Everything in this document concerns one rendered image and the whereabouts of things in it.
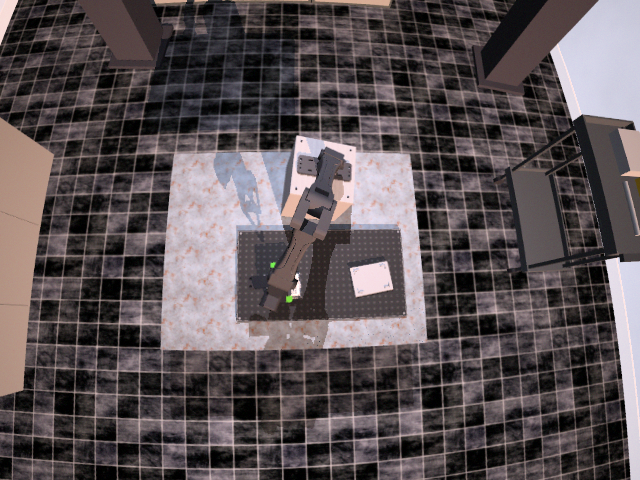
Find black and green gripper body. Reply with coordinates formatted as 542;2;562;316
280;290;292;303

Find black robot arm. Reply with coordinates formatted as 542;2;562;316
248;146;352;312

